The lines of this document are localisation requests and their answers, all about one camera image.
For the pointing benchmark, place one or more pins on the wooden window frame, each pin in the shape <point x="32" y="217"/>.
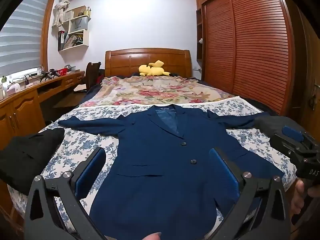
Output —
<point x="47" y="30"/>

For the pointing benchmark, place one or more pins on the white paper bag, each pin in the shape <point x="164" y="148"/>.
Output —
<point x="78" y="25"/>

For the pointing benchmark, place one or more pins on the pink box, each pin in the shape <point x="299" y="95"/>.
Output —
<point x="12" y="89"/>

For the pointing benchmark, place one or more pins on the black folded garment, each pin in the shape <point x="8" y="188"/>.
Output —
<point x="25" y="155"/>

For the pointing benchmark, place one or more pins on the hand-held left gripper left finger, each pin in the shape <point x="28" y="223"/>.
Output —
<point x="91" y="170"/>

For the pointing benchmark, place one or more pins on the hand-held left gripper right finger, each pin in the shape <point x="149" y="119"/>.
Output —
<point x="225" y="170"/>

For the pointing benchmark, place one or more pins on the white hanging cloth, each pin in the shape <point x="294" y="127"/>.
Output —
<point x="61" y="10"/>

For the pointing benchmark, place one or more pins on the row of books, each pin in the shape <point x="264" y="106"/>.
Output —
<point x="68" y="41"/>

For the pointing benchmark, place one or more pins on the red basket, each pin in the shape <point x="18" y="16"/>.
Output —
<point x="62" y="71"/>

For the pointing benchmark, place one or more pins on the red floral quilt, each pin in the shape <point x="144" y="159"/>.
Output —
<point x="155" y="90"/>

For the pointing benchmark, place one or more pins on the blue floral bed sheet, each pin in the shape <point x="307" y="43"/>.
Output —
<point x="75" y="145"/>

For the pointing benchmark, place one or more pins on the wooden bed headboard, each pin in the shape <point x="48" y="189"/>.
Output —
<point x="125" y="62"/>

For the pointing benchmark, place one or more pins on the white wall shelf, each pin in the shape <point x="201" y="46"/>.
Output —
<point x="85" y="38"/>

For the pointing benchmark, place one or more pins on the person's left hand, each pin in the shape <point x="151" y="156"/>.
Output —
<point x="153" y="236"/>

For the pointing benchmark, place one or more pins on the dark grey garment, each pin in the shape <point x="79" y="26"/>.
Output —
<point x="267" y="125"/>

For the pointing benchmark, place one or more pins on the person's right hand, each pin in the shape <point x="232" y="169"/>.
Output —
<point x="298" y="195"/>

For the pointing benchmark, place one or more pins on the black device on desk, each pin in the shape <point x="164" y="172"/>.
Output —
<point x="47" y="75"/>

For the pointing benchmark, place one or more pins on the brown wooden door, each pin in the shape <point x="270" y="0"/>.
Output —
<point x="307" y="67"/>

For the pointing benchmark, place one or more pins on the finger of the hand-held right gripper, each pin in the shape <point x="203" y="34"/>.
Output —
<point x="282" y="145"/>
<point x="292" y="132"/>

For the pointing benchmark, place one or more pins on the wooden louvered wardrobe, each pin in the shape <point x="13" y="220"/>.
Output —
<point x="250" y="42"/>

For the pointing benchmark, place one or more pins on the yellow plush toy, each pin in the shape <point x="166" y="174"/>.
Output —
<point x="152" y="70"/>

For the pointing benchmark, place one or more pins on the wooden desk with cabinets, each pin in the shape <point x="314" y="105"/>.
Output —
<point x="22" y="107"/>

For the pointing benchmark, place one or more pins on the grey striped window blind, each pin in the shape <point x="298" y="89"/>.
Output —
<point x="20" y="35"/>

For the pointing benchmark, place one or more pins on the navy blue suit jacket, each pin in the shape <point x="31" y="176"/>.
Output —
<point x="160" y="170"/>

